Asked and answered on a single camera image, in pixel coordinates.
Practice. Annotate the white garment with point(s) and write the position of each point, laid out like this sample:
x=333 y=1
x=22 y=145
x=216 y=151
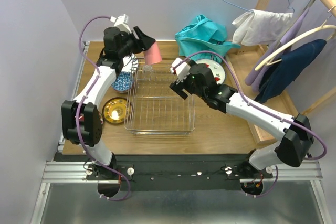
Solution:
x=259 y=27

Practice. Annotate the gold black plate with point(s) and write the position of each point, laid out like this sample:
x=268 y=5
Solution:
x=116 y=110

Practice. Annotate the white watermelon plate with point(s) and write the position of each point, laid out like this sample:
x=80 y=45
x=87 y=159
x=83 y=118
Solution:
x=216 y=68

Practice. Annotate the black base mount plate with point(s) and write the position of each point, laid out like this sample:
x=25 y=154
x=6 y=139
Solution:
x=170 y=173

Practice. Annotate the grey metal hanger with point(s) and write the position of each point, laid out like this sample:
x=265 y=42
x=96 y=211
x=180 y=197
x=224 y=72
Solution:
x=309 y=4

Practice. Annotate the wooden clothes rack frame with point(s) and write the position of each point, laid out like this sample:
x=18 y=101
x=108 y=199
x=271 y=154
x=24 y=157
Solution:
x=261 y=136

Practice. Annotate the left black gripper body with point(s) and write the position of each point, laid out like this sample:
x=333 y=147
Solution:
x=138 y=40

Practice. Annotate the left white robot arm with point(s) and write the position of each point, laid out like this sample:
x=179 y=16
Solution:
x=81 y=123

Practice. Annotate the wire dish rack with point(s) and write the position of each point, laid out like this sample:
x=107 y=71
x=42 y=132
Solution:
x=156 y=109

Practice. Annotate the cream plastic hanger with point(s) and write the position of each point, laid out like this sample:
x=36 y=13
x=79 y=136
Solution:
x=269 y=60

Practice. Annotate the navy garment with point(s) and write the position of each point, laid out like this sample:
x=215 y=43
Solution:
x=283 y=73

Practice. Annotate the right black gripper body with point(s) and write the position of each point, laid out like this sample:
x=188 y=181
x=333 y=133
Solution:
x=187 y=84

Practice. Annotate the pink plastic cup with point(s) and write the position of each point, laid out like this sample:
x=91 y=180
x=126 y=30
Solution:
x=152 y=55

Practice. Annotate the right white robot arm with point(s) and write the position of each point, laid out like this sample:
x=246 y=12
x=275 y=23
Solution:
x=293 y=139

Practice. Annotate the clear glass cup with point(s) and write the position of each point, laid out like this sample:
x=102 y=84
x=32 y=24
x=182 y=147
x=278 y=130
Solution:
x=147 y=72

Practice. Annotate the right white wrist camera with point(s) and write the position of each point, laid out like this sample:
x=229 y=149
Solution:
x=179 y=68

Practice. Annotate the teal cloth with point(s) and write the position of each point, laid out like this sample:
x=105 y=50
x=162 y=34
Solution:
x=203 y=34

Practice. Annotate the blue patterned bowl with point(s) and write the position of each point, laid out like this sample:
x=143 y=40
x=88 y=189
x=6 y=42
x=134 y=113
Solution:
x=124 y=82

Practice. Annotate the white blue striped plate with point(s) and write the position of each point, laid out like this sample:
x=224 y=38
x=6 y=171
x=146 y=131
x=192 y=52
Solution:
x=130 y=64

